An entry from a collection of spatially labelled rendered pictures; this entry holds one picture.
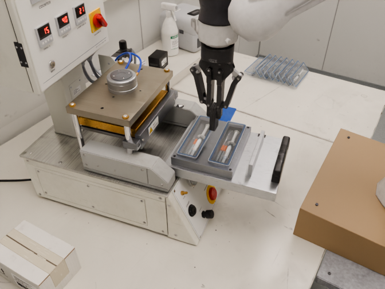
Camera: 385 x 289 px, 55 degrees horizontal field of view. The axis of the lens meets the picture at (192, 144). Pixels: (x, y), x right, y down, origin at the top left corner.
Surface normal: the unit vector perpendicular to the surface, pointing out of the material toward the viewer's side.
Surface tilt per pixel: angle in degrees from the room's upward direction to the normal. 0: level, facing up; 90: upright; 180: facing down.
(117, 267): 0
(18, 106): 90
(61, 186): 90
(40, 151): 0
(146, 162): 0
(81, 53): 90
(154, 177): 90
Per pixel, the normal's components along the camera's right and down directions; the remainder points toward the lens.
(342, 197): 0.00, -0.73
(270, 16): 0.01, 0.50
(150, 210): -0.35, 0.59
